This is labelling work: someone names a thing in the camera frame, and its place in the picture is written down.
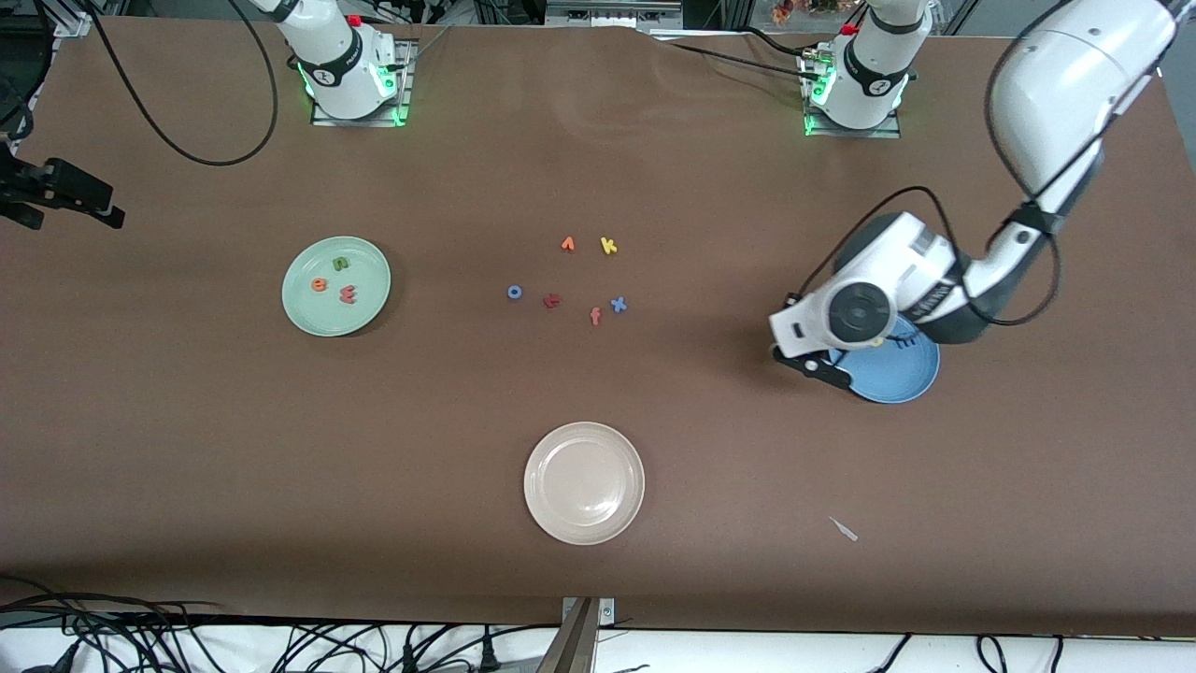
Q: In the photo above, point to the grey metal bracket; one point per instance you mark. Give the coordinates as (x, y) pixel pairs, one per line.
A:
(607, 612)

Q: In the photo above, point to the blue plate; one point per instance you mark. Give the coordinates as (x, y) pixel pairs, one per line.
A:
(897, 374)

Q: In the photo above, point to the grey metal beam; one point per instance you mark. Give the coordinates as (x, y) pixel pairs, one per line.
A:
(570, 650)

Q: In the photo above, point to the black power plug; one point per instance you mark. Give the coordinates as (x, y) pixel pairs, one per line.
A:
(487, 657)
(408, 659)

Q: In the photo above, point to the small white paper scrap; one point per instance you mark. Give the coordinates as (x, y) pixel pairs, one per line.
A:
(845, 530)

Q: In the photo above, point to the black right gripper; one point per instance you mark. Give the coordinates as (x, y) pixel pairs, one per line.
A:
(54, 184)

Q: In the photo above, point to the grey metal box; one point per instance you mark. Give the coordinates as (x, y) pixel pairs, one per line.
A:
(612, 11)

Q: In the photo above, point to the red foam letter w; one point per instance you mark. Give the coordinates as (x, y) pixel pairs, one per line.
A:
(348, 295)

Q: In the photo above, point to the orange dried flowers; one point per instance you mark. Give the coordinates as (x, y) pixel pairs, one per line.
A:
(783, 11)

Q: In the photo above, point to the beige plate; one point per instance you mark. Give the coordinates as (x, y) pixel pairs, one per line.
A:
(584, 483)

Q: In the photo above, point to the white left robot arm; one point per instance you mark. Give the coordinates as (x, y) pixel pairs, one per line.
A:
(1074, 84)

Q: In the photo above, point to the light green plate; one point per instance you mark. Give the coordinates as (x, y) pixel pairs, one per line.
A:
(369, 313)

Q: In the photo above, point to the brown table cover sheet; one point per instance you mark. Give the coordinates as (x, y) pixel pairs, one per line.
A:
(187, 421)

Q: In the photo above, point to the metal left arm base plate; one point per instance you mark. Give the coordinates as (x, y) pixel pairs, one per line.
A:
(892, 129)

